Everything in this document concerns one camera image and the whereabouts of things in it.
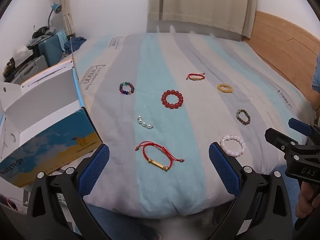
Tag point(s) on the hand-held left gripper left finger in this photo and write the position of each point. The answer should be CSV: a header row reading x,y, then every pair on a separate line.
x,y
96,170

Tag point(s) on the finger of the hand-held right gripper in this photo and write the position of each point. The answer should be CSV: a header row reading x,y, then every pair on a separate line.
x,y
300,127
277,137

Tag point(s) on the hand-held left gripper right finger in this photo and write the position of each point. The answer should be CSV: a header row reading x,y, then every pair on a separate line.
x,y
220,165

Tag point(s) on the person's right hand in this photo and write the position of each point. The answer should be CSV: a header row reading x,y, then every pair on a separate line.
x,y
306,200

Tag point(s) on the blue and yellow cardboard box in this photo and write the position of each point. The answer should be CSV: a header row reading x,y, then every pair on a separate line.
x,y
50,147

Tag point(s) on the blue cloth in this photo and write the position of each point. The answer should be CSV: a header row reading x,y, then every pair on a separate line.
x,y
317,72

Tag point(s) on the striped blue grey blanket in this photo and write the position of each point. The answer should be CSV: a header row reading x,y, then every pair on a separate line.
x,y
175,55

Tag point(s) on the silver suitcase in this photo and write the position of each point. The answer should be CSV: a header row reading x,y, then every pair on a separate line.
x,y
27,70

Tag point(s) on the blue clothes pile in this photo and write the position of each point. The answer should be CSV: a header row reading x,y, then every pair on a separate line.
x,y
75,43

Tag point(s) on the teal suitcase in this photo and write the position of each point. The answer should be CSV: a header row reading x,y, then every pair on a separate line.
x,y
53,48

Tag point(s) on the white plastic bag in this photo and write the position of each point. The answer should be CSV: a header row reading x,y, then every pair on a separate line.
x,y
22,53

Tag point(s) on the black bag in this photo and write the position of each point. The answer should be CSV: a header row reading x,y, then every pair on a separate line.
x,y
41,31

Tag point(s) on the beige window curtain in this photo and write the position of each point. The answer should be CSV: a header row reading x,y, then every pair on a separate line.
x,y
202,2

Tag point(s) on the blue desk lamp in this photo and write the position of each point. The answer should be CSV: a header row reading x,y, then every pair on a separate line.
x,y
55,8

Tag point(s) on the tied beige curtain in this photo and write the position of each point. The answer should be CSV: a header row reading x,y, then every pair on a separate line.
x,y
65,5

